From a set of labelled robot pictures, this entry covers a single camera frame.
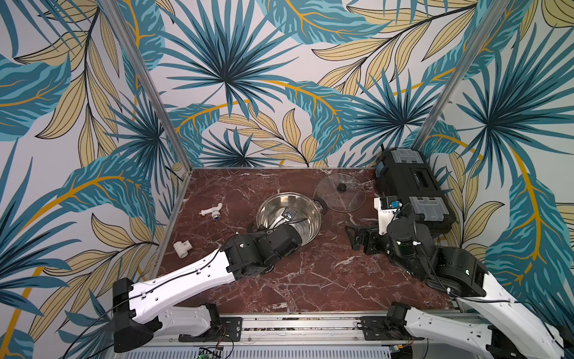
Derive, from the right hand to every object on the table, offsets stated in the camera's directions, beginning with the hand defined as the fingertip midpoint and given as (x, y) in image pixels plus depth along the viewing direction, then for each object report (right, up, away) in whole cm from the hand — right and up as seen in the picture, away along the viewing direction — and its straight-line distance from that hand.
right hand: (358, 225), depth 63 cm
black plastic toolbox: (+32, +17, +35) cm, 50 cm away
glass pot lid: (+6, +9, +47) cm, 48 cm away
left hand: (-25, -4, +8) cm, 26 cm away
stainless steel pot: (-12, -3, +31) cm, 34 cm away
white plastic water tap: (-53, +1, +38) cm, 65 cm away
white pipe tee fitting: (-62, -13, +25) cm, 68 cm away
